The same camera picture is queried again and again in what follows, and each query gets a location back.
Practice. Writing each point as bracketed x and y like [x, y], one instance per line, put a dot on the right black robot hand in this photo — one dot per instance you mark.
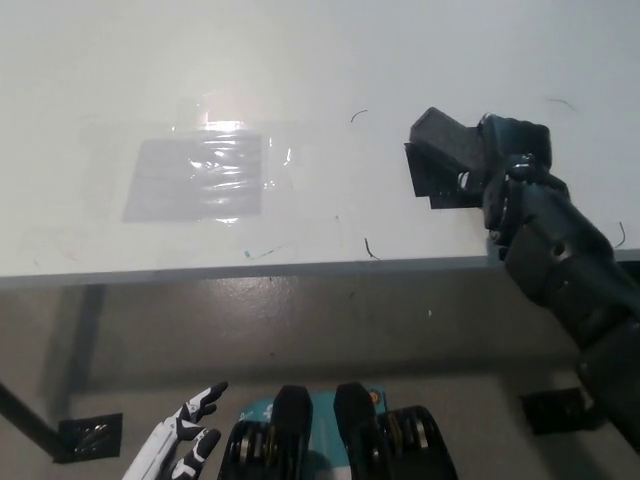
[515, 145]

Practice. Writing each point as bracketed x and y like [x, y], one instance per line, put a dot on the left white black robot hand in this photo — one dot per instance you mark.
[185, 435]

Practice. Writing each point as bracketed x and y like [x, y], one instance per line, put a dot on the dark grey whiteboard eraser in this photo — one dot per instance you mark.
[440, 135]

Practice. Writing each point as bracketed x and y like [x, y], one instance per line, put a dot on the black tape marked spot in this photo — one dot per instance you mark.
[425, 175]

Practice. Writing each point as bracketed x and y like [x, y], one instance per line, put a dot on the black table leg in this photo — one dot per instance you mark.
[25, 420]

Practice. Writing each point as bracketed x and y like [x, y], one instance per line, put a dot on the clear plastic tape film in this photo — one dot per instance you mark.
[290, 200]

